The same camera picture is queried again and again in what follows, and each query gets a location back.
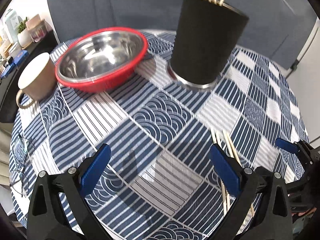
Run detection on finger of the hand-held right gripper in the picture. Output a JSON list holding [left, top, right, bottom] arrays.
[[275, 137, 316, 167]]

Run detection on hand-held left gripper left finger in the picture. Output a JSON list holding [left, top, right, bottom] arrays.
[[27, 144, 112, 240]]

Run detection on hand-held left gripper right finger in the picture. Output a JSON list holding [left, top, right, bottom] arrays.
[[209, 144, 293, 240]]

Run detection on black cylindrical utensil holder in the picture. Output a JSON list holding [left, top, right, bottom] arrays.
[[169, 0, 250, 91]]

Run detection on blue white patterned tablecloth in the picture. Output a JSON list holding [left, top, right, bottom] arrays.
[[9, 30, 310, 240]]

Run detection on thin-framed eyeglasses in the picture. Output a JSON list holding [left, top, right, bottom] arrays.
[[9, 132, 35, 198]]

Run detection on beige ceramic mug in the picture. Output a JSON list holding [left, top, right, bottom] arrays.
[[15, 52, 56, 110]]

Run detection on black side table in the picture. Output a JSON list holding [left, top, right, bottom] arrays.
[[0, 30, 59, 123]]

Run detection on red bowl with steel liner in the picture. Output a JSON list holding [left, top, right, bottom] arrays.
[[55, 26, 149, 94]]

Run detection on blue box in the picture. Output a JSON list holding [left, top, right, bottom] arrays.
[[14, 49, 29, 64], [0, 64, 14, 79]]

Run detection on pink glass jar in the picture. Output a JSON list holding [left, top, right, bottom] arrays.
[[25, 14, 49, 43]]

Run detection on small potted plant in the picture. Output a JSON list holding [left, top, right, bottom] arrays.
[[17, 17, 32, 48]]

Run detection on white pump bottle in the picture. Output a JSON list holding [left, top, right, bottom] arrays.
[[4, 9, 22, 34]]

